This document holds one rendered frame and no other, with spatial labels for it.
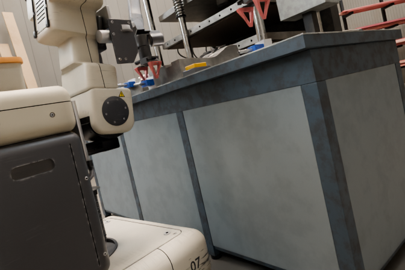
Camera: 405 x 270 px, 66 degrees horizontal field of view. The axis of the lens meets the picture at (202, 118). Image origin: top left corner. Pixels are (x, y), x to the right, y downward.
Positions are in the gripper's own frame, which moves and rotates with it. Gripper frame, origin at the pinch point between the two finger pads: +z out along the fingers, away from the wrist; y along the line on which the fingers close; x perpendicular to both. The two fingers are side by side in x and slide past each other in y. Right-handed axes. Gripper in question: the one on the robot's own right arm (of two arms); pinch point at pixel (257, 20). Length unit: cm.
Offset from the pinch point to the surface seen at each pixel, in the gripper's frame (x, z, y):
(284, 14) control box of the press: -66, -18, 54
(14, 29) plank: 81, -123, 352
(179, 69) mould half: 18.7, 7.4, 33.4
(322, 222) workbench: 9, 66, -19
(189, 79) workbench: 22.5, 14.1, 18.1
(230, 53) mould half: -12.3, 3.0, 39.1
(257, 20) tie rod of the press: -51, -17, 61
